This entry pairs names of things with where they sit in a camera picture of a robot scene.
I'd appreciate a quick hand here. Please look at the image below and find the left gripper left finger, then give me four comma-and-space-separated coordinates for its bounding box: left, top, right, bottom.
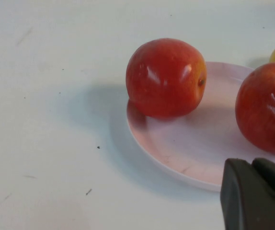
220, 158, 275, 230

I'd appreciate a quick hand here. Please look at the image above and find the red apple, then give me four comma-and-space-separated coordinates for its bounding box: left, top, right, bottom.
125, 37, 207, 118
235, 61, 275, 154

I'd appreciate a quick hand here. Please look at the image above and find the pink round plate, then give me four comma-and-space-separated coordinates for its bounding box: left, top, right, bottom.
126, 61, 275, 194

